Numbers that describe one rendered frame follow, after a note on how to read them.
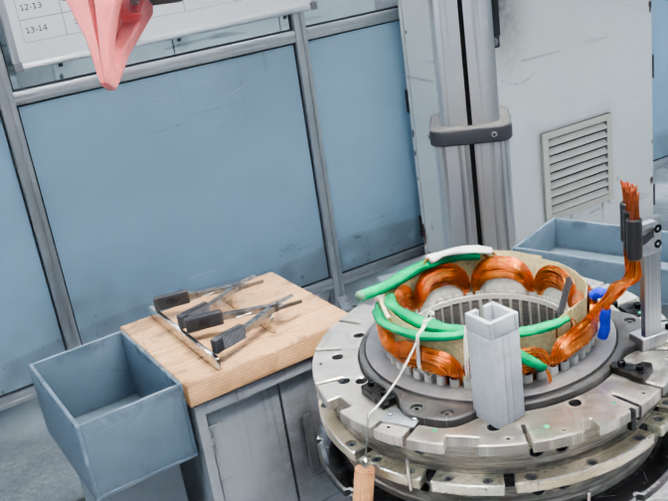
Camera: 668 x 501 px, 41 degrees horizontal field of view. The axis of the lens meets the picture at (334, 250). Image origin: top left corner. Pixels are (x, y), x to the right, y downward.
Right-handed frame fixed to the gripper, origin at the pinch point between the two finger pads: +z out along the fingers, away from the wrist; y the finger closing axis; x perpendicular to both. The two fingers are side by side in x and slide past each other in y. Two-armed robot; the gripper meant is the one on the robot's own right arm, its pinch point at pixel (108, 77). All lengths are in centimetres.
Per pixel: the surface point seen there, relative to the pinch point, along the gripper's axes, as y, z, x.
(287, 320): 4.0, 14.6, 37.9
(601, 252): 40, 7, 57
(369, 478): 14.9, 29.8, 14.7
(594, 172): 69, -53, 269
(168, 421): -6.3, 24.6, 28.1
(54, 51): -93, -84, 180
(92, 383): -18.6, 19.9, 38.3
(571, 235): 37, 4, 58
